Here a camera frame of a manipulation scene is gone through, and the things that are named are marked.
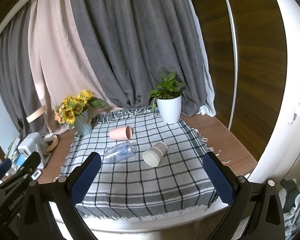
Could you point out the checked grey tablecloth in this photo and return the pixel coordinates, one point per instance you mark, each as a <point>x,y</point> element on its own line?
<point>131,188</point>

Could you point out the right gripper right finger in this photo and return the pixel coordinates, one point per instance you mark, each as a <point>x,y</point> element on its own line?
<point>234,191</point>

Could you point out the white plant pot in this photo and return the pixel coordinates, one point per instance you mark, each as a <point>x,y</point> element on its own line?
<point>170,109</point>

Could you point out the green pothos plant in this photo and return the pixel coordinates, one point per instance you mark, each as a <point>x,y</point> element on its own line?
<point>168,88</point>

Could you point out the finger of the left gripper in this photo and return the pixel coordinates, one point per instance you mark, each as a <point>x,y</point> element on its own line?
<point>4,167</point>
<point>30,165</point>

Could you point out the white desktop device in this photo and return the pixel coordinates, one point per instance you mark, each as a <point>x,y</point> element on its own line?
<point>35,143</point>

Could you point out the clear plastic cup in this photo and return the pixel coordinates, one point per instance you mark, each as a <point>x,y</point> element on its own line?
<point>118,153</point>

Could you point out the teal ribbed vase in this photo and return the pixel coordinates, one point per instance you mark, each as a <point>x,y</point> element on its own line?
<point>83,123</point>

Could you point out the grey clothes pile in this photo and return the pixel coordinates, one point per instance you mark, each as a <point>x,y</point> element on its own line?
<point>291,209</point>

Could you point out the sunflower bouquet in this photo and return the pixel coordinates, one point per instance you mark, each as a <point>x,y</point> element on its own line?
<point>73,106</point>

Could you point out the pink cup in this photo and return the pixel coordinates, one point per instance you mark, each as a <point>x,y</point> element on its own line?
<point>121,133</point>

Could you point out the wooden wardrobe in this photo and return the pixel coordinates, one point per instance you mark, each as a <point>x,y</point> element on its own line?
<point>245,42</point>

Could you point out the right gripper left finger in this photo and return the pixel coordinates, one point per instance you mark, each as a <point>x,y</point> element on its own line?
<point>71,190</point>

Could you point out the beige curtain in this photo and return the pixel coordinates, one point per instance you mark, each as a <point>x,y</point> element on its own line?
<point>58,61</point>

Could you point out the grey curtain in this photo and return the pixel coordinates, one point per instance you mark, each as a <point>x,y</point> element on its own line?
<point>127,42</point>

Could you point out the striped paper cup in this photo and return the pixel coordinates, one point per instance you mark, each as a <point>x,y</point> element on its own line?
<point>154,155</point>

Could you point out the white remote control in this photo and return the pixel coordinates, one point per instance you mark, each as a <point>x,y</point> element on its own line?
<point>36,174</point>

